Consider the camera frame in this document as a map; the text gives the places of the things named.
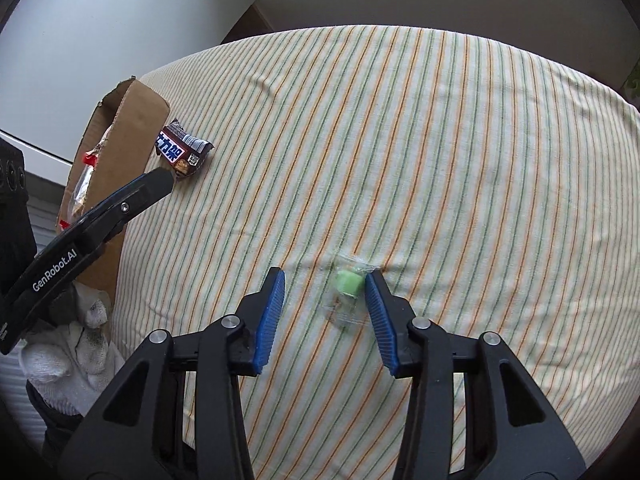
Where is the green candy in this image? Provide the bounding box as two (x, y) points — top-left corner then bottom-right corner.
(322, 254), (376, 331)

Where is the striped tablecloth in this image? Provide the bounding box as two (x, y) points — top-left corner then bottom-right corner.
(111, 24), (640, 480)

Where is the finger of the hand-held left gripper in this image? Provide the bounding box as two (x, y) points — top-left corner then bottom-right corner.
(62, 167), (175, 253)

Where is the person's left hand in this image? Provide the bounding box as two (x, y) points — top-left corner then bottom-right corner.
(19, 282), (127, 417)

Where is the cardboard box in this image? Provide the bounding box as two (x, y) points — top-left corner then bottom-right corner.
(59, 76), (172, 302)

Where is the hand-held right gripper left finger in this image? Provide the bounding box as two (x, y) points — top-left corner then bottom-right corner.
(57, 266), (287, 480)

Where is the red-ended clear stick packet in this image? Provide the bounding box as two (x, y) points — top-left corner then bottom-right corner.
(57, 152), (101, 233)

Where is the dark chocolate bar packet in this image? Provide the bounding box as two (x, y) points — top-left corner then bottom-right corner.
(155, 118), (216, 182)

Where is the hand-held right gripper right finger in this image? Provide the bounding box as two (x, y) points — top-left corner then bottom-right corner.
(364, 270), (587, 480)

